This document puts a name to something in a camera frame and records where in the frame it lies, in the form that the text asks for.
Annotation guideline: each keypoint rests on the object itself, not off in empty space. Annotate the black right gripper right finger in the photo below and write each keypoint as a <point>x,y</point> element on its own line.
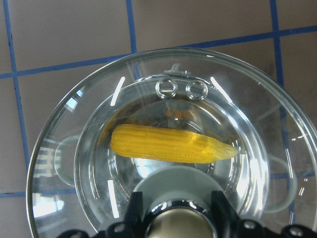
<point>228,224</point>

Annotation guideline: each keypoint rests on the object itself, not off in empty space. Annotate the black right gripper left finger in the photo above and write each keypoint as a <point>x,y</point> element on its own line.
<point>131,226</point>

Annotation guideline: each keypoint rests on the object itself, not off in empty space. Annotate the yellow corn cob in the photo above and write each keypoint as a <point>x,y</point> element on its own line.
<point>167,144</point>

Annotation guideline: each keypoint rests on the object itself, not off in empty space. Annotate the glass pot lid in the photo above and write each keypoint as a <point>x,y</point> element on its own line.
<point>53,207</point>

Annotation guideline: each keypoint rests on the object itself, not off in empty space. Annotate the pale green electric pot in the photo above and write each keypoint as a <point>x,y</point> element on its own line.
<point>176,196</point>

